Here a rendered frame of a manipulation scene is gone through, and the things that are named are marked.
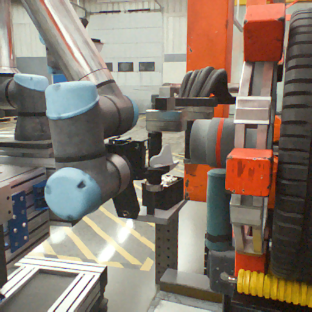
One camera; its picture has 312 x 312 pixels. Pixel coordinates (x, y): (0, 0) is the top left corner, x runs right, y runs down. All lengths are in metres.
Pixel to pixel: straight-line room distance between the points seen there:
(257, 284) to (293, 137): 0.43
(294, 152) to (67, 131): 0.38
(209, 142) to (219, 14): 0.65
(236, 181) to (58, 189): 0.30
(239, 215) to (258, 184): 0.14
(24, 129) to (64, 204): 0.82
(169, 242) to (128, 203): 1.09
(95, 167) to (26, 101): 0.82
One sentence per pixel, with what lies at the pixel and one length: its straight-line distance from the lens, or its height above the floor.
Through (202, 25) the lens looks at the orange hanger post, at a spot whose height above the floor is 1.24.
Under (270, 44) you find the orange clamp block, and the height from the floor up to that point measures 1.08.
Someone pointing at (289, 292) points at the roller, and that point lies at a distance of 0.93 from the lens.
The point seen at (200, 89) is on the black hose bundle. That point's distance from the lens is 0.76.
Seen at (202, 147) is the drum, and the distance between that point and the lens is 0.92.
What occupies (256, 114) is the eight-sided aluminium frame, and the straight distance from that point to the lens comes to 0.68.
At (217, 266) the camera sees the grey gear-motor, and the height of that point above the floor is 0.35.
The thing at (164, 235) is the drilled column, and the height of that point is 0.28.
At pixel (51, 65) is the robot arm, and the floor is 1.10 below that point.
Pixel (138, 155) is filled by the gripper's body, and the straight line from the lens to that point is 0.65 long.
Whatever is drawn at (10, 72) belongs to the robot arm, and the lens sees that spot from 1.39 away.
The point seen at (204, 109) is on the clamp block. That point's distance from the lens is 1.12.
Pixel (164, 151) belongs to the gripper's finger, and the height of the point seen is 0.87.
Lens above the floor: 1.00
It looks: 12 degrees down
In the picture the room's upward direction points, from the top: straight up
